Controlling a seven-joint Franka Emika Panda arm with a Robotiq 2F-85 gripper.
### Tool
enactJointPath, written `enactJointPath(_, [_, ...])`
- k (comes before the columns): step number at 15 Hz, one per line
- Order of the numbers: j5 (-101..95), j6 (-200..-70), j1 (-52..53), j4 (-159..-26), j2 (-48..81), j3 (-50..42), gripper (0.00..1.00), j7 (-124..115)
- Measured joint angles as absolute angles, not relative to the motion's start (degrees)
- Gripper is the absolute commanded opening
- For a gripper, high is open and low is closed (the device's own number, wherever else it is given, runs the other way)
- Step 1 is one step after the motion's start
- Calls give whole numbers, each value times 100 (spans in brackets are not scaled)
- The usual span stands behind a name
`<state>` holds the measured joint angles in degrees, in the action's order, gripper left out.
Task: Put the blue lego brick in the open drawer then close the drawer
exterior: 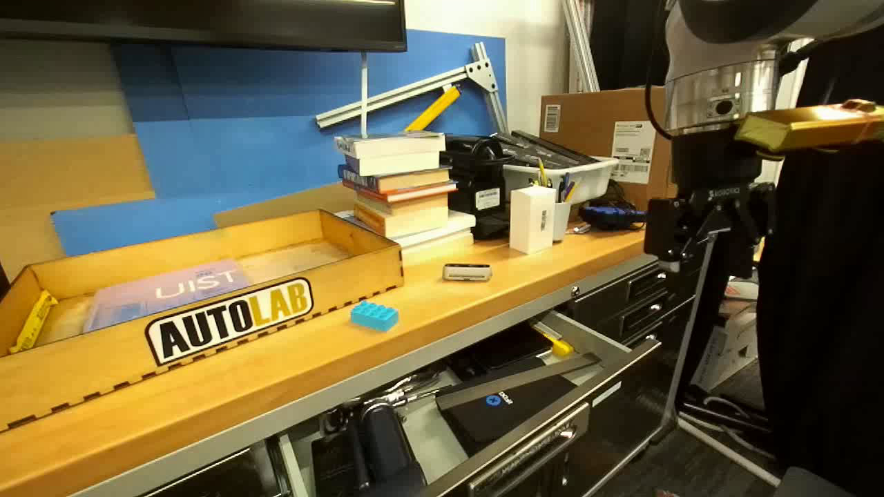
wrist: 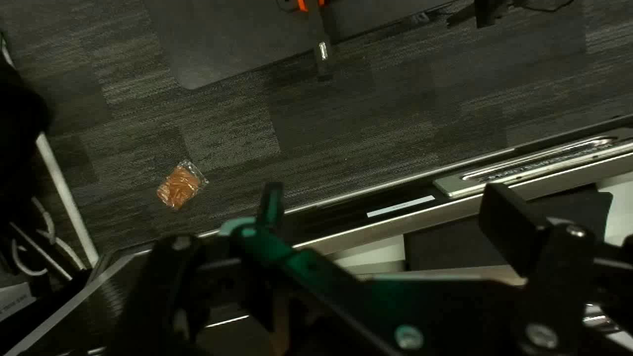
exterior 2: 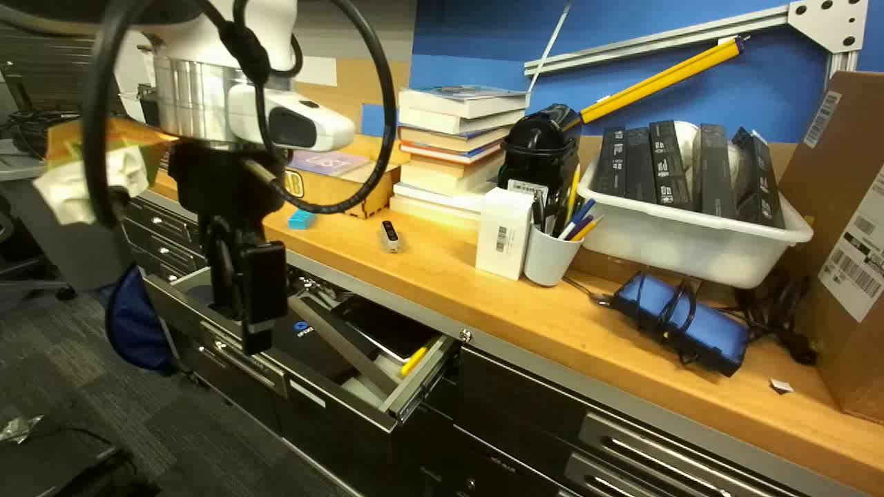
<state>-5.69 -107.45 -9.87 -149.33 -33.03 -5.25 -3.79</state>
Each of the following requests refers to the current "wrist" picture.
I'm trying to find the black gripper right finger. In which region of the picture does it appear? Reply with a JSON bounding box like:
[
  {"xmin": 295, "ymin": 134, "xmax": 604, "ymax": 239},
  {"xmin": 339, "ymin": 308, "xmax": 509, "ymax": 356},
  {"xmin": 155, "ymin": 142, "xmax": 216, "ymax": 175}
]
[{"xmin": 477, "ymin": 181, "xmax": 598, "ymax": 312}]

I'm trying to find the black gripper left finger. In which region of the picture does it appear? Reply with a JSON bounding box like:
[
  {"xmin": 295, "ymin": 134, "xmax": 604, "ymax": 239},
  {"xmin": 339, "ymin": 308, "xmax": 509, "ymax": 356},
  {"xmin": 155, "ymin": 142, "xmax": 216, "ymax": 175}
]
[{"xmin": 103, "ymin": 231, "xmax": 222, "ymax": 356}]

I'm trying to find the black metal drawer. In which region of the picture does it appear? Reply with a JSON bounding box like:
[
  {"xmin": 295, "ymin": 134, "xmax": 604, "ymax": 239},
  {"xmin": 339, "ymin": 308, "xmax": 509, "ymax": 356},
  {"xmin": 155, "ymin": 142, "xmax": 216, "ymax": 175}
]
[{"xmin": 0, "ymin": 114, "xmax": 633, "ymax": 356}]

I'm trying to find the orange plastic packet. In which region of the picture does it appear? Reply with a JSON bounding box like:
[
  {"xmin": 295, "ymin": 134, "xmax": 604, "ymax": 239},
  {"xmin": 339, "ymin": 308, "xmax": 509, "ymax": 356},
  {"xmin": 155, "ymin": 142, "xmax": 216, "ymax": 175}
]
[{"xmin": 155, "ymin": 158, "xmax": 212, "ymax": 213}]

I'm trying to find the white pole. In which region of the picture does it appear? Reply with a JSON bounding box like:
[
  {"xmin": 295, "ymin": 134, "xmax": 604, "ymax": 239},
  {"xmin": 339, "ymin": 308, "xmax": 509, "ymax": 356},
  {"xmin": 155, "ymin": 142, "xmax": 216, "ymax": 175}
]
[{"xmin": 34, "ymin": 132, "xmax": 103, "ymax": 268}]

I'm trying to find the white cable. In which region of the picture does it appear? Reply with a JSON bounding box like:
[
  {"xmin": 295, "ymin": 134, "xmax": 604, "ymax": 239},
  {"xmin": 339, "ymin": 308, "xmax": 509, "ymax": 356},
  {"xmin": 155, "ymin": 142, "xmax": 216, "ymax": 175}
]
[{"xmin": 8, "ymin": 195, "xmax": 87, "ymax": 278}]

